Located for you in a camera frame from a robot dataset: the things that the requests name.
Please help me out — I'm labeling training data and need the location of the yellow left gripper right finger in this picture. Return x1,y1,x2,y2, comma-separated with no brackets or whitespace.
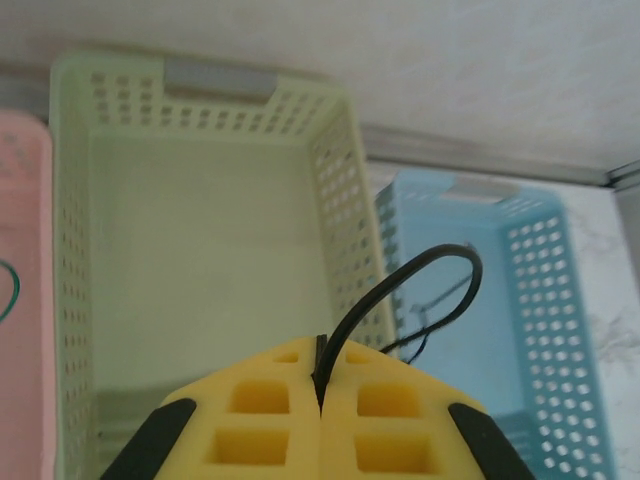
319,341,537,480

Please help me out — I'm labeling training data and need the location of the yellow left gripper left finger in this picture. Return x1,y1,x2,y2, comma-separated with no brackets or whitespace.
99,334,322,480

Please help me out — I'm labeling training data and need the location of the black cable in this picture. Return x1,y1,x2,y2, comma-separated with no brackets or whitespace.
312,243,485,396

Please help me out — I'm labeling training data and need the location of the long green cable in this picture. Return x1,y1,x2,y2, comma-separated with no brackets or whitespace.
0,259,22,321

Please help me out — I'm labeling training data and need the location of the light blue plastic basket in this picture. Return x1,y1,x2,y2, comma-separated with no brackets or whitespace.
374,169,619,480

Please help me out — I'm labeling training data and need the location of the pale green plastic basket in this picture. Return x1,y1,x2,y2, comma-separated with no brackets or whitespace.
48,49,401,480

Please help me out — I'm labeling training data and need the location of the pink plastic basket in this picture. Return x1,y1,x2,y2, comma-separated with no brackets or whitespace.
0,110,55,480

